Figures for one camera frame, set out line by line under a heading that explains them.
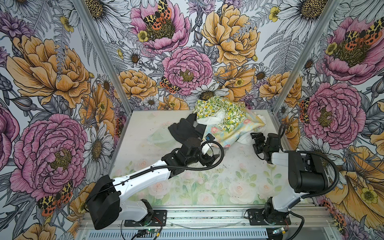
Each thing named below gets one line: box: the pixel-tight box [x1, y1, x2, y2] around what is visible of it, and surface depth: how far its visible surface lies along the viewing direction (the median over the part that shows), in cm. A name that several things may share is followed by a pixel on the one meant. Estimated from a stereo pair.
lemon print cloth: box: [192, 96, 246, 132], surface depth 106 cm
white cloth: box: [196, 109, 226, 125], surface depth 104 cm
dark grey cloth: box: [168, 113, 207, 144], surface depth 111 cm
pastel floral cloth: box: [203, 111, 266, 148], surface depth 98 cm
